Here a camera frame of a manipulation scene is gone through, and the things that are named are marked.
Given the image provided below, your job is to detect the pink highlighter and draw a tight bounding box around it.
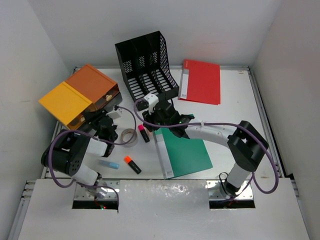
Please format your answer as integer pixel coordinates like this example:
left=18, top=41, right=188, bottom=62
left=138, top=124, right=150, bottom=143

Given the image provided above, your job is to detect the yellow drawer cabinet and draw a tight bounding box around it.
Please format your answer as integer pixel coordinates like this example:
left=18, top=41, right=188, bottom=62
left=39, top=82, right=97, bottom=130

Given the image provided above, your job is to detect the orange drawer cabinet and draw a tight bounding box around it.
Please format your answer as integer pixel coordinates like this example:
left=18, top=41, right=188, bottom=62
left=66, top=64, right=120, bottom=109

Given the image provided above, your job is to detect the orange highlighter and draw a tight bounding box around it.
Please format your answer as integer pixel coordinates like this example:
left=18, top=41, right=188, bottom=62
left=124, top=156, right=142, bottom=175

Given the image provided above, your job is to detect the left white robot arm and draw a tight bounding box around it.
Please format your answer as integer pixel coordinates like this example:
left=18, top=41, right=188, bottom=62
left=41, top=110, right=121, bottom=186

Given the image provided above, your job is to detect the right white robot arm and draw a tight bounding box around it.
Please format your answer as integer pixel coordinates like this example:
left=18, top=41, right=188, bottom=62
left=133, top=94, right=269, bottom=198

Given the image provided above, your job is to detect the clear tape roll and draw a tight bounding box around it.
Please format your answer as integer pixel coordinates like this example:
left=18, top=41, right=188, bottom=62
left=120, top=128, right=138, bottom=148

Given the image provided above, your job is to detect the green clip folder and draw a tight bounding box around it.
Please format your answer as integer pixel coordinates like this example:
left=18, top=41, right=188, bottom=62
left=153, top=128, right=213, bottom=179

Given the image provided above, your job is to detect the black file organizer rack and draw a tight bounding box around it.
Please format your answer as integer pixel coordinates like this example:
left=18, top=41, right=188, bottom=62
left=115, top=31, right=179, bottom=102

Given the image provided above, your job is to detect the red folder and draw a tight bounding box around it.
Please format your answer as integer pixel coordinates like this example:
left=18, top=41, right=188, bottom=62
left=178, top=59, right=221, bottom=105

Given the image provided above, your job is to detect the white foreground board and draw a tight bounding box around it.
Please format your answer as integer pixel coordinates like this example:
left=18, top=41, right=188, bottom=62
left=19, top=179, right=309, bottom=240

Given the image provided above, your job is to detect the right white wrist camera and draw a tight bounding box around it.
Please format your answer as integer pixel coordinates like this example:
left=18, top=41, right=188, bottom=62
left=143, top=93, right=159, bottom=114

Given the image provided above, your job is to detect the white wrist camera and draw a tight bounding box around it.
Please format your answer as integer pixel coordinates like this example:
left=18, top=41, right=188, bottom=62
left=106, top=105, right=123, bottom=120
left=143, top=93, right=159, bottom=114

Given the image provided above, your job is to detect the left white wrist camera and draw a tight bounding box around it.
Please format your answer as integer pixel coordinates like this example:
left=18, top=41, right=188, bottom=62
left=106, top=105, right=123, bottom=120

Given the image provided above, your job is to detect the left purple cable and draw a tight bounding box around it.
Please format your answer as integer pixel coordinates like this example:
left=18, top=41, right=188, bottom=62
left=48, top=106, right=138, bottom=188

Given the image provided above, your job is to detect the purple cable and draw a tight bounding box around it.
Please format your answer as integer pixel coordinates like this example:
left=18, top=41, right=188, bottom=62
left=133, top=99, right=279, bottom=195
left=48, top=106, right=138, bottom=188

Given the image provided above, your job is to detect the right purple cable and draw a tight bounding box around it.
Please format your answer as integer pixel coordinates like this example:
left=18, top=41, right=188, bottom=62
left=133, top=99, right=279, bottom=195

